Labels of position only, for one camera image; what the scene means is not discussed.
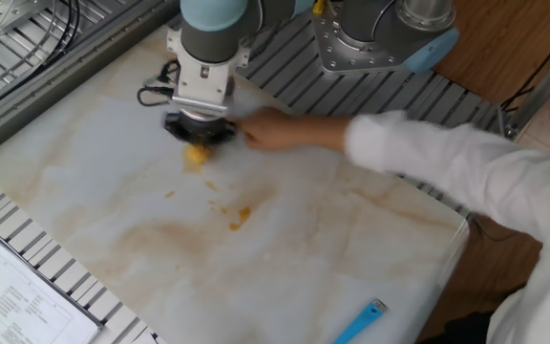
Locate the white sleeved person's forearm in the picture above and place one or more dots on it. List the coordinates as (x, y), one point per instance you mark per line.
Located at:
(447, 162)

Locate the stack of printed papers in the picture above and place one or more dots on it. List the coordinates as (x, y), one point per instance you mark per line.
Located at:
(12, 296)

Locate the silver perforated mounting plate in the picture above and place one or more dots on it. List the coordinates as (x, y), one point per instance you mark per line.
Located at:
(7, 14)

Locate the person's bare hand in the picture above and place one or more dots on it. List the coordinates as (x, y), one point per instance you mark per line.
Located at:
(270, 131)

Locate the brown sauce spill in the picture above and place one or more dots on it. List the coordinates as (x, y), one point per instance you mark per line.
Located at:
(242, 217)

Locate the grey aluminium rail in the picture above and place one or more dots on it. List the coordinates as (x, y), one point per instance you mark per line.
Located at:
(65, 86)

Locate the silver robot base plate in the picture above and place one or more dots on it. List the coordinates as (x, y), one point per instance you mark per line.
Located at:
(351, 52)

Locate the aluminium frame post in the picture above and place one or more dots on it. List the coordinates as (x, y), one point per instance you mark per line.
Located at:
(542, 86)

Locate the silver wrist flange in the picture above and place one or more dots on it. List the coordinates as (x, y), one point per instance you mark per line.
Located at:
(203, 116)

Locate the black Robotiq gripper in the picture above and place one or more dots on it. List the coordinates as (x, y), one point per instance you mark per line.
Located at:
(198, 129)

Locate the black trousers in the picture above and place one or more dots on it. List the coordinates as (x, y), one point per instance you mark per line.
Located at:
(456, 329)

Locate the yellow plastic clip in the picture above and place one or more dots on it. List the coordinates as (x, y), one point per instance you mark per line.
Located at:
(319, 6)

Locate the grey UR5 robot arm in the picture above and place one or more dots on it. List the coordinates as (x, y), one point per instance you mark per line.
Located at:
(213, 38)

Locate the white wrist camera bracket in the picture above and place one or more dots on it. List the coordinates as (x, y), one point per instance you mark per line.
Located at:
(205, 81)

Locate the glossy marble pattern slab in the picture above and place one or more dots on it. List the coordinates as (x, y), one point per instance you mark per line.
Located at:
(280, 267)

